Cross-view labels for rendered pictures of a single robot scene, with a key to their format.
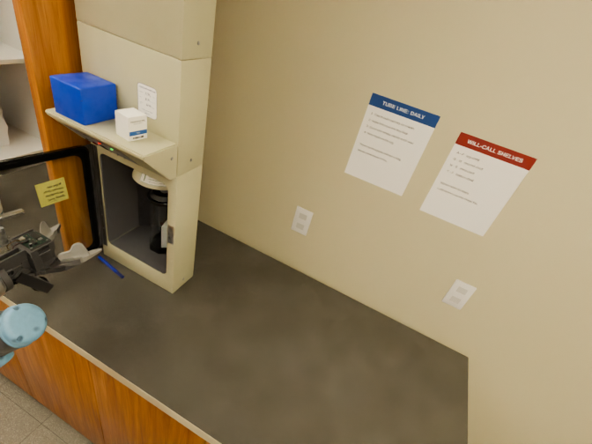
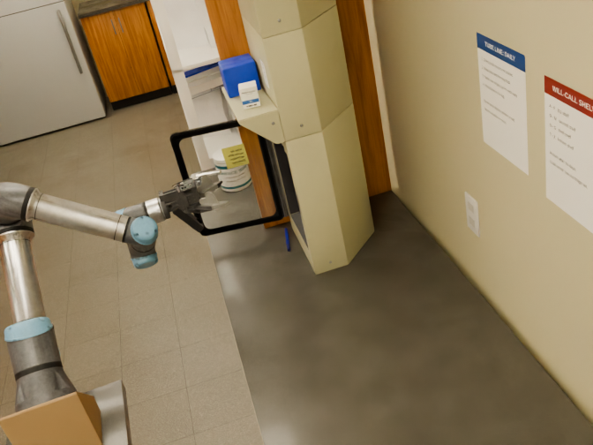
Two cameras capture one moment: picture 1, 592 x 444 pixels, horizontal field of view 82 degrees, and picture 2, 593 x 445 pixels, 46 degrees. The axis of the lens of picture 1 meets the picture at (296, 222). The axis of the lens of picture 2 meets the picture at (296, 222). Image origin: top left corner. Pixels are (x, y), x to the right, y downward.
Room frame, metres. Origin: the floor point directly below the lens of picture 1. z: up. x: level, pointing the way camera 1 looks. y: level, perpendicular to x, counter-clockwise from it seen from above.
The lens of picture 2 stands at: (0.04, -1.31, 2.21)
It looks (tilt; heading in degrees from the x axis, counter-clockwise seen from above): 30 degrees down; 67
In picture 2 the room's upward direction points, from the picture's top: 13 degrees counter-clockwise
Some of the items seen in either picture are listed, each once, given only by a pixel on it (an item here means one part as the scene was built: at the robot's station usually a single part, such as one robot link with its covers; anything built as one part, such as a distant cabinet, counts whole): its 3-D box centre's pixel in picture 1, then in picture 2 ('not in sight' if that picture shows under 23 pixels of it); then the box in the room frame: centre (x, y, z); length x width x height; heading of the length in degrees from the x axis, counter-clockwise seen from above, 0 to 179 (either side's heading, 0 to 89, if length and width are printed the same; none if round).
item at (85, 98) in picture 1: (85, 98); (239, 75); (0.79, 0.59, 1.55); 0.10 x 0.10 x 0.09; 74
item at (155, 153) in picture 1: (113, 144); (251, 113); (0.76, 0.51, 1.46); 0.32 x 0.12 x 0.10; 74
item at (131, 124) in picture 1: (131, 124); (249, 94); (0.75, 0.45, 1.54); 0.05 x 0.05 x 0.06; 66
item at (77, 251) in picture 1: (79, 251); (212, 199); (0.56, 0.49, 1.26); 0.09 x 0.03 x 0.06; 128
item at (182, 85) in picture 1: (163, 168); (317, 137); (0.94, 0.47, 1.32); 0.32 x 0.25 x 0.77; 74
